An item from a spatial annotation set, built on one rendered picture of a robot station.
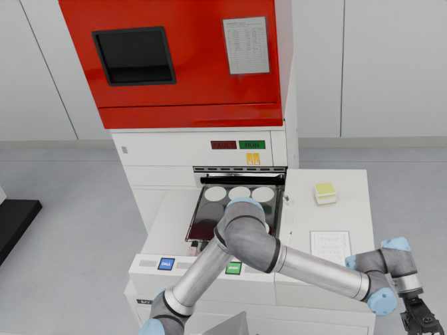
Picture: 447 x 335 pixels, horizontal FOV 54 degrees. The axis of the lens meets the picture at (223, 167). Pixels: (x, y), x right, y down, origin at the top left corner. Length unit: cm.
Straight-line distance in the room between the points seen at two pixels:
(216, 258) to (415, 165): 255
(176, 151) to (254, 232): 100
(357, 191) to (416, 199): 148
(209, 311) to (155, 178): 75
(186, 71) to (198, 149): 43
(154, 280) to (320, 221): 68
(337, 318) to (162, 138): 107
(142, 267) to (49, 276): 161
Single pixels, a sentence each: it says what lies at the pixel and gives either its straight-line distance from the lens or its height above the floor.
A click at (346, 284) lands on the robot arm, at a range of 123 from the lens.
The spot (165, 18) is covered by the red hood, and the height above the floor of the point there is 170.
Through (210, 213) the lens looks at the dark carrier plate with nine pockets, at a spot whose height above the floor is 90.
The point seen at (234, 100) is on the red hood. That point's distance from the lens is 177.
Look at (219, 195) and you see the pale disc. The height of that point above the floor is 90.
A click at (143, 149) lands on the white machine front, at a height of 108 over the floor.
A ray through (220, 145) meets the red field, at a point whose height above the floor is 110.
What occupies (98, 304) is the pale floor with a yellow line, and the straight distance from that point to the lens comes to 296.
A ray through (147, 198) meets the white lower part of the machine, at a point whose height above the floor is 76.
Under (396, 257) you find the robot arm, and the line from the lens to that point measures 139.
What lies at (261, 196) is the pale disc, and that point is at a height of 90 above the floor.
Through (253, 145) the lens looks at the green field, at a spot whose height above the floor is 110.
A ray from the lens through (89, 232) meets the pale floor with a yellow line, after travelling 343.
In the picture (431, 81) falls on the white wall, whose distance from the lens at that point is 353.
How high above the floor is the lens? 222
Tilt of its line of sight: 38 degrees down
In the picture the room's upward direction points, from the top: 10 degrees counter-clockwise
